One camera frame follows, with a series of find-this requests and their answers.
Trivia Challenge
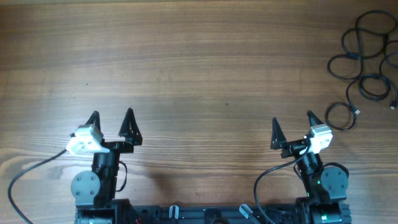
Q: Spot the left camera cable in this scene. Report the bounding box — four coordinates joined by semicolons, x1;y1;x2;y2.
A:
7;148;68;224

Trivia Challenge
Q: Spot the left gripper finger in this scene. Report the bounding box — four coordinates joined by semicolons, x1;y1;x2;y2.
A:
119;108;142;146
85;111;101;131

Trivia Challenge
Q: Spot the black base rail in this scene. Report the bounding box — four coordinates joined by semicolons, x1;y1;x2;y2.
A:
133;204;300;224

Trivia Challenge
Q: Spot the thick black HDMI cable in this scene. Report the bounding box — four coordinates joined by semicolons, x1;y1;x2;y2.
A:
326;9;398;80

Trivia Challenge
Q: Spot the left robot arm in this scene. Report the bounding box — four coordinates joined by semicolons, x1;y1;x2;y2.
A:
67;108;142;224

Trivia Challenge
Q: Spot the camera cable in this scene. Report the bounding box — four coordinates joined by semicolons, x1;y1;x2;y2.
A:
253;144;312;224
7;148;68;224

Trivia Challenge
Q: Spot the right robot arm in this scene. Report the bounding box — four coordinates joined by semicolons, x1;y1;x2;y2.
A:
271;111;352;224

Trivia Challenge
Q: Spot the right camera cable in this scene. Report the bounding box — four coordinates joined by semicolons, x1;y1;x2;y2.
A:
253;144;312;224

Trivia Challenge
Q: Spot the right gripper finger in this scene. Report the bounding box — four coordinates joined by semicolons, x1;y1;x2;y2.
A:
271;118;287;150
307;110;324;127

